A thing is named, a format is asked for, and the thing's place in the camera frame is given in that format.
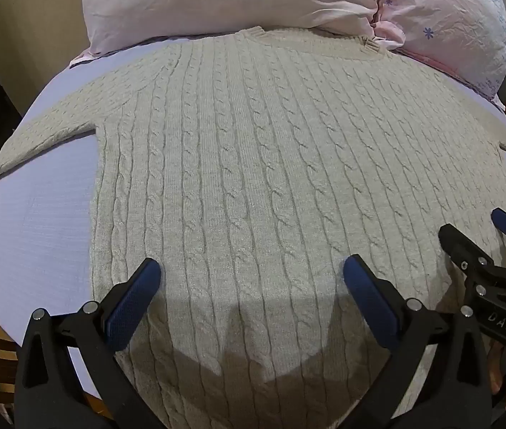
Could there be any lavender bed sheet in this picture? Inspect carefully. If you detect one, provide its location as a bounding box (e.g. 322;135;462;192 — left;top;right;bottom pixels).
0;33;506;405

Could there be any pink floral pillow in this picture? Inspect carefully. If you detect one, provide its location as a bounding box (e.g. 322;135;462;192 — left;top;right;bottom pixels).
82;0;381;57
370;0;506;100

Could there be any beige cable-knit sweater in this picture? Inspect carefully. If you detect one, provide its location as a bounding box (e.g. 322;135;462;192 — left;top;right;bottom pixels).
0;27;506;429

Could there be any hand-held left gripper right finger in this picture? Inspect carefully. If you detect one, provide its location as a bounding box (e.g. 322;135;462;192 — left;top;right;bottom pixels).
343;255;491;429

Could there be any person's right hand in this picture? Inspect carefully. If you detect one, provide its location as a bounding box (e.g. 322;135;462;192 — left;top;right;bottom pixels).
486;342;506;395

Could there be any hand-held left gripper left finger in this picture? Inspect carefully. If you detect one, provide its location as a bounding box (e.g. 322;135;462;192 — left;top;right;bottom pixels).
14;258;161;429

